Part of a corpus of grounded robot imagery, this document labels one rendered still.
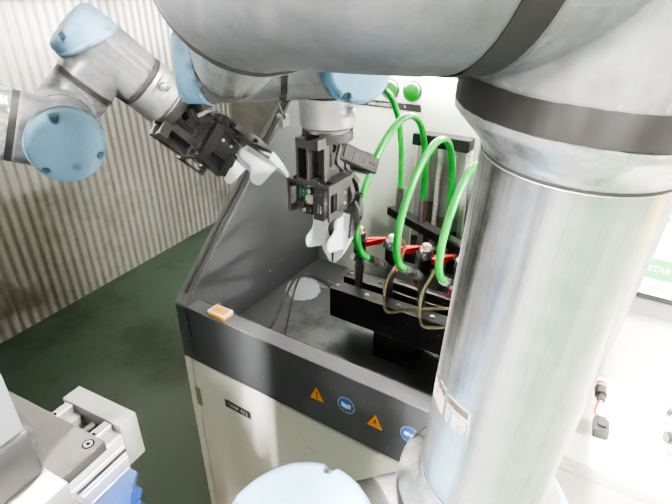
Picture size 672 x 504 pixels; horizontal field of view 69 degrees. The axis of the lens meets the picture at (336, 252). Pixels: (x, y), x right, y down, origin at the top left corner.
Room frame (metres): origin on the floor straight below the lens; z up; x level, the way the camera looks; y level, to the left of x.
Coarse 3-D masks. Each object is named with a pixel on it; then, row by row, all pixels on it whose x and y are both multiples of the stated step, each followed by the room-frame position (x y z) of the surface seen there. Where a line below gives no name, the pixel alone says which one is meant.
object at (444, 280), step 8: (472, 168) 0.84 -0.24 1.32; (464, 176) 0.82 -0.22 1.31; (464, 184) 0.81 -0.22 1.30; (456, 192) 0.79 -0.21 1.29; (456, 200) 0.78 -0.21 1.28; (448, 208) 0.78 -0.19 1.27; (456, 208) 0.78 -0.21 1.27; (448, 216) 0.77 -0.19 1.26; (448, 224) 0.76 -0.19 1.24; (440, 232) 0.76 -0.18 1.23; (448, 232) 0.75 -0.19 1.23; (440, 240) 0.75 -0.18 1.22; (440, 248) 0.74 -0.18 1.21; (440, 256) 0.74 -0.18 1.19; (440, 264) 0.74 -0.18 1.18; (440, 272) 0.74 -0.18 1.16; (440, 280) 0.76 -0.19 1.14; (448, 280) 0.78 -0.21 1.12
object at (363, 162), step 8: (344, 144) 0.68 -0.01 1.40; (344, 152) 0.67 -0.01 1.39; (352, 152) 0.69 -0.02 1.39; (360, 152) 0.71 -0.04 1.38; (368, 152) 0.75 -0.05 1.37; (344, 160) 0.68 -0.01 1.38; (352, 160) 0.69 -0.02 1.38; (360, 160) 0.71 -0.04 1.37; (368, 160) 0.72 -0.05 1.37; (376, 160) 0.74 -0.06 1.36; (352, 168) 0.74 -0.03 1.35; (360, 168) 0.73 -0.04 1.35; (368, 168) 0.73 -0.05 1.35; (376, 168) 0.75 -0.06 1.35
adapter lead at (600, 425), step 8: (600, 384) 0.64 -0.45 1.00; (600, 392) 0.62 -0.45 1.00; (600, 400) 0.61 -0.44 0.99; (600, 416) 0.57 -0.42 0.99; (592, 424) 0.56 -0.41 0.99; (600, 424) 0.55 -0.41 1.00; (608, 424) 0.55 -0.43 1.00; (592, 432) 0.55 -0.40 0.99; (600, 432) 0.54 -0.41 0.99; (608, 432) 0.54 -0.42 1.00
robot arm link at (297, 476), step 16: (288, 464) 0.26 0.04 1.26; (304, 464) 0.26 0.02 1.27; (320, 464) 0.26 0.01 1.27; (256, 480) 0.25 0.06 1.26; (272, 480) 0.25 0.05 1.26; (288, 480) 0.25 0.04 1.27; (304, 480) 0.25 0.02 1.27; (320, 480) 0.25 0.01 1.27; (336, 480) 0.24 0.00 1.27; (352, 480) 0.24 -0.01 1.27; (368, 480) 0.26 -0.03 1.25; (240, 496) 0.24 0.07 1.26; (256, 496) 0.24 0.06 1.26; (272, 496) 0.24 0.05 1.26; (288, 496) 0.23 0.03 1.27; (304, 496) 0.23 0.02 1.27; (320, 496) 0.23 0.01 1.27; (336, 496) 0.23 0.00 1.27; (352, 496) 0.23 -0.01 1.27; (368, 496) 0.24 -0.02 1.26; (384, 496) 0.24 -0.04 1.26
